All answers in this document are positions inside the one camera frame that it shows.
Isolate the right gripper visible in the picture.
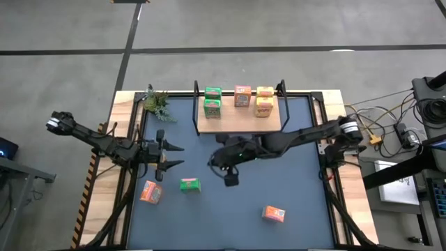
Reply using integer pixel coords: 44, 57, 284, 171
213, 134, 258, 188

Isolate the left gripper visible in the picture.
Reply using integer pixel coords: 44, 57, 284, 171
141, 129, 185, 181

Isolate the green Apple Jacks cereal box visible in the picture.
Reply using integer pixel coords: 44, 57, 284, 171
203, 98, 222, 120
179, 177, 202, 194
203, 86, 223, 100

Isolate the orange Mini Wheats cereal box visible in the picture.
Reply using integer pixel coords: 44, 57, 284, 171
233, 84, 252, 108
261, 205, 286, 224
139, 179, 163, 205

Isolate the yellow Corn Pops cereal box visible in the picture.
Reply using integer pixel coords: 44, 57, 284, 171
254, 96, 275, 119
256, 86, 275, 98

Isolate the small green artificial plant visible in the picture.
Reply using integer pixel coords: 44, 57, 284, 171
142, 83, 178, 123

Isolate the light wooden side board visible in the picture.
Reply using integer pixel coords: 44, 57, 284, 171
79, 91, 139, 247
313, 89, 380, 245

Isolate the yellow black hazard tape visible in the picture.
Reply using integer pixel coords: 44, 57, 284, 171
70, 121, 107, 250

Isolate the grey metal desk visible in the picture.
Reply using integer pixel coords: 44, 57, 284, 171
0, 155, 56, 251

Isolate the black monitor with blue light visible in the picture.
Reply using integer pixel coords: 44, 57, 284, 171
0, 136, 20, 161

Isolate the white paper sheet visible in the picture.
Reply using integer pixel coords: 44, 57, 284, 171
374, 159, 421, 206

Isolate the black diagonal beam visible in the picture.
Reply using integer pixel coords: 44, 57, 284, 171
362, 134, 446, 191

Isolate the black power adapter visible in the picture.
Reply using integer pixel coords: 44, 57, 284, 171
394, 122, 419, 149

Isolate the black equipment stand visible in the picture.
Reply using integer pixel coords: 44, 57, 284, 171
411, 70, 446, 140

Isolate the keyboard with coloured keys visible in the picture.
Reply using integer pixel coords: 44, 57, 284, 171
425, 176, 446, 220

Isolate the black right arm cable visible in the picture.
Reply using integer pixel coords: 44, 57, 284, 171
208, 152, 228, 176

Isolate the wooden shelf with black frame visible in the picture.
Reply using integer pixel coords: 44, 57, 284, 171
192, 79, 291, 137

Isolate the black metal table frame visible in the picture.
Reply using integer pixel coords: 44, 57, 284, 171
83, 91, 387, 251

